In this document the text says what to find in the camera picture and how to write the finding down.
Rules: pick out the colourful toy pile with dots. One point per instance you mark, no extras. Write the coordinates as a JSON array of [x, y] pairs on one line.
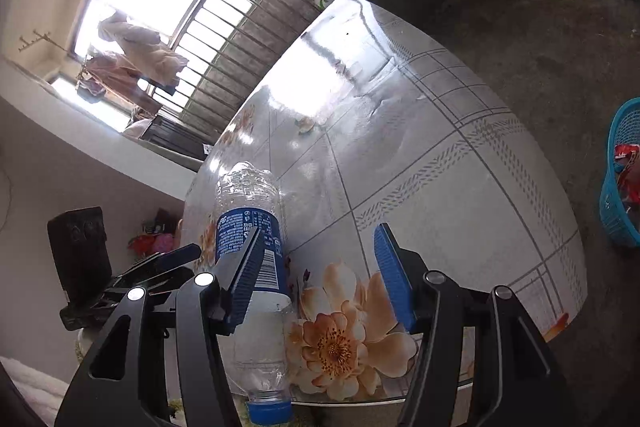
[[150, 244]]

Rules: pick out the pink hanging garment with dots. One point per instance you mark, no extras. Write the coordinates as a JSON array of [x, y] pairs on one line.
[[120, 77]]

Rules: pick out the floral tablecloth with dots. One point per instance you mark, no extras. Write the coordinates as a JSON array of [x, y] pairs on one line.
[[425, 157]]

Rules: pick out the green white fluffy cloth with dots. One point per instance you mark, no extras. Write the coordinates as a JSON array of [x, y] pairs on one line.
[[30, 382]]

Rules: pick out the clear plastic bottle blue label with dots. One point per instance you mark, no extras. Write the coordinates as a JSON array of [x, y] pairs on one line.
[[245, 197]]

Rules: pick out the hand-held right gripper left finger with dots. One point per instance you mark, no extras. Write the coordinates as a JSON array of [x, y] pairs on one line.
[[245, 282]]

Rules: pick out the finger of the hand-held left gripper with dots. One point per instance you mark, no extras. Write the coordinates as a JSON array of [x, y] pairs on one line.
[[160, 261], [160, 282]]

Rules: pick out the white hanging garment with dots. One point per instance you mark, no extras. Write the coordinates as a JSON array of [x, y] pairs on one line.
[[145, 47]]

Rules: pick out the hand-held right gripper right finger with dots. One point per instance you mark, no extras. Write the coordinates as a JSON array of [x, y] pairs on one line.
[[395, 277]]

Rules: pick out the metal window railing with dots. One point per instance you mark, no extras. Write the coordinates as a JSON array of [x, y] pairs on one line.
[[225, 57]]

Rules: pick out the dark slatted panel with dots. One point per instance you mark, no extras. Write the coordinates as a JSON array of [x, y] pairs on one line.
[[175, 137]]

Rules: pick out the blue plastic waste basket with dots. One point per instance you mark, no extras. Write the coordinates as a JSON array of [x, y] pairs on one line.
[[612, 212]]

